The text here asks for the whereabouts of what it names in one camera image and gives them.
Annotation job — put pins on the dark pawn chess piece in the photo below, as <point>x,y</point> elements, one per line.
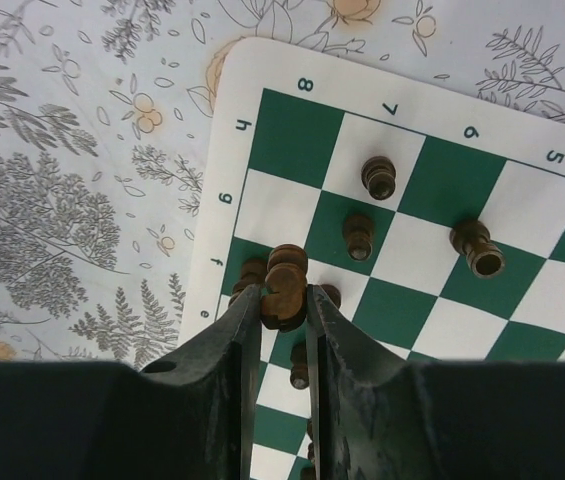
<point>299,376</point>
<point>358,233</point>
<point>333,294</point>
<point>378,175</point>

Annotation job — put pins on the dark rook chess piece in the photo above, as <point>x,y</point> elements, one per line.
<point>471,238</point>

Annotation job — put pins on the dark knight chess piece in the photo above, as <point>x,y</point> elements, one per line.
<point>283,307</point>

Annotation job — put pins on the green white chess board mat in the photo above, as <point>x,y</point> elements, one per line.
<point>290,133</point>

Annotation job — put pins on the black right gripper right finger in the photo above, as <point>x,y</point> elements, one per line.
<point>378,416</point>

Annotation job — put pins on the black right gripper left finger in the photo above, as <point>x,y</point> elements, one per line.
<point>187,415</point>

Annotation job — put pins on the floral patterned table mat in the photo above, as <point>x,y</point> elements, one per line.
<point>105,123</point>

